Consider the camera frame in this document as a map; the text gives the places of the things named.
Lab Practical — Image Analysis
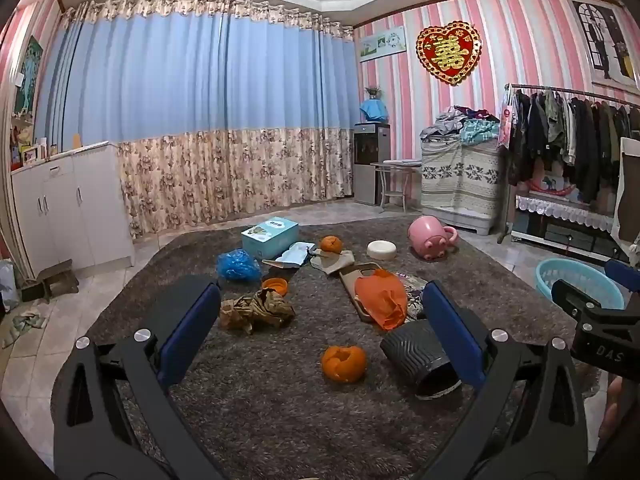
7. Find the white framed brown board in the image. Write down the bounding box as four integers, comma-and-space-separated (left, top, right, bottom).
610, 137, 640, 256

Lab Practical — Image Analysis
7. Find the teal wall poster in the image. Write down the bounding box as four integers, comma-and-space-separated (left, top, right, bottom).
15, 35, 46, 113

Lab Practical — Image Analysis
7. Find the colourful toy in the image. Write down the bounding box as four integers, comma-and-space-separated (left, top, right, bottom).
527, 172, 583, 203

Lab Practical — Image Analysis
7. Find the light blue plastic basket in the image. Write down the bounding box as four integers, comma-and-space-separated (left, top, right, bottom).
535, 258, 626, 311

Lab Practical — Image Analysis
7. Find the blue and white paper packet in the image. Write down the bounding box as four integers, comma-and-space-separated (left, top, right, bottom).
261, 241, 316, 270

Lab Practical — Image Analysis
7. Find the blue plastic bag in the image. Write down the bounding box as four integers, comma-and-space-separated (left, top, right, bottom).
216, 249, 262, 282

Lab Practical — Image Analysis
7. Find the blue and floral curtain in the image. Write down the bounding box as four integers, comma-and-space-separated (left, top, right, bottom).
32, 0, 358, 241

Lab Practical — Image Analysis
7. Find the wedding wall poster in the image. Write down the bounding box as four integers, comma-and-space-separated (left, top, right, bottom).
571, 0, 640, 93

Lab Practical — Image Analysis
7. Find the crumpled cloth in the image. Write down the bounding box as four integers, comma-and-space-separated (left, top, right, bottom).
0, 310, 48, 348

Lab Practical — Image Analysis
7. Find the pink hanging bag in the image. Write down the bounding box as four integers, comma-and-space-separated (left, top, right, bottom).
497, 95, 516, 151

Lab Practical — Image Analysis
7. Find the beige tissue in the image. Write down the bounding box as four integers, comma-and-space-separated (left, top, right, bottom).
310, 250, 356, 277

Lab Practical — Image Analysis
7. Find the grey water dispenser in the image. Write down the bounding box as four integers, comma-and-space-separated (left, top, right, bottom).
352, 122, 392, 206

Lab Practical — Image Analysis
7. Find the brown paper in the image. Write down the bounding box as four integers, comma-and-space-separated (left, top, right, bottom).
219, 290, 296, 336

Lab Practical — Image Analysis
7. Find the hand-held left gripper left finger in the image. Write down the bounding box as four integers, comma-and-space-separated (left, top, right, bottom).
52, 280, 223, 480

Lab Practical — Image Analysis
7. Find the pink pig mug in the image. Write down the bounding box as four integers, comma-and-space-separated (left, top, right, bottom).
407, 215, 460, 262

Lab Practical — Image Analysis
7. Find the large orange peel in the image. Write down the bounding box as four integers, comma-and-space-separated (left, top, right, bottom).
321, 344, 367, 385

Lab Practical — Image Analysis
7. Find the pile of clothes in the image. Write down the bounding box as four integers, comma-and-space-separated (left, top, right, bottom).
419, 105, 501, 146

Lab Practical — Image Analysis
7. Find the printed snack packet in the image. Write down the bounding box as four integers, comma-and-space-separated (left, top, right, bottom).
395, 272, 431, 318

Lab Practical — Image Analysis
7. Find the metal clothes rack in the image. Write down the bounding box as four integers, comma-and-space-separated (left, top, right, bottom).
497, 82, 640, 246

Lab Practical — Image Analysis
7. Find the grey plastic bag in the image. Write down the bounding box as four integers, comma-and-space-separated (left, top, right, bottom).
0, 258, 21, 313

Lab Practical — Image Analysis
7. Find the small wooden stool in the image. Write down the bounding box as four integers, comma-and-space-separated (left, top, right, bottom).
20, 259, 80, 303

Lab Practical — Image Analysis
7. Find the teal tissue box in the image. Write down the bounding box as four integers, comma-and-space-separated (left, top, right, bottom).
241, 216, 300, 258

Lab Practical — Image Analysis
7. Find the brown phone case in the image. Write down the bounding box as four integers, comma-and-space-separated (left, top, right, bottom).
339, 262, 401, 323

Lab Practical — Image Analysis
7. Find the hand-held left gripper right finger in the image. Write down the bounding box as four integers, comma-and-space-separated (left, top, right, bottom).
420, 280, 588, 480

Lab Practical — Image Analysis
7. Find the low cabinet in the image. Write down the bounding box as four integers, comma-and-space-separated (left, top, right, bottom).
510, 192, 631, 263

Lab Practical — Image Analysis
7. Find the white lace cloth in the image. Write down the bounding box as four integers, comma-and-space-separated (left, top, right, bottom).
515, 194, 621, 223

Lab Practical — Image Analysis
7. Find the landscape wall picture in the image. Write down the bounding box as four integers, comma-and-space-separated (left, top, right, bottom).
359, 25, 407, 63

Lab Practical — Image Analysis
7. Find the row of hanging clothes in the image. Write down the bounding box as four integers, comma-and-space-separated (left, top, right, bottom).
500, 87, 640, 206

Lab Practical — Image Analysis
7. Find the orange plastic bag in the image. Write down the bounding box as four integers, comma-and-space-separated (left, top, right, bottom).
354, 269, 408, 332

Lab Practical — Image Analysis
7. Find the white round bowl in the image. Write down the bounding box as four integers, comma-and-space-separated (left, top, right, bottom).
366, 240, 397, 261

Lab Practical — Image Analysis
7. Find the chest under patterned cloth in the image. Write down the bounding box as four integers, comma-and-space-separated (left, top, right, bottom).
420, 137, 503, 236

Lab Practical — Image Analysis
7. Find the white cabinet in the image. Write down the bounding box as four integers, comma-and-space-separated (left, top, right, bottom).
10, 141, 136, 281

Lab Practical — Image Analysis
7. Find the red heart wall decoration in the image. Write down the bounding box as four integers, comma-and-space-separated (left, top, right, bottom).
416, 21, 482, 87

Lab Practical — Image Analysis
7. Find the small metal side table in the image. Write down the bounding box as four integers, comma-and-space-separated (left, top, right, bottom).
370, 159, 423, 213

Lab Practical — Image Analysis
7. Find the black ribbed cup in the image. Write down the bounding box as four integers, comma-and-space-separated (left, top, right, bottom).
380, 317, 463, 401

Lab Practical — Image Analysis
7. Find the person's right hand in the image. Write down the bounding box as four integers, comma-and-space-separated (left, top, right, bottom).
597, 375, 631, 442

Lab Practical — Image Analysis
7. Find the blue bottle cover cloth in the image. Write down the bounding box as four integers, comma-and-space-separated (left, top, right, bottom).
359, 99, 391, 123

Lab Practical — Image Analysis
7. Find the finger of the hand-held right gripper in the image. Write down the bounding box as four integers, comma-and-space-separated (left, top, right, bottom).
550, 279, 608, 327
605, 258, 640, 293

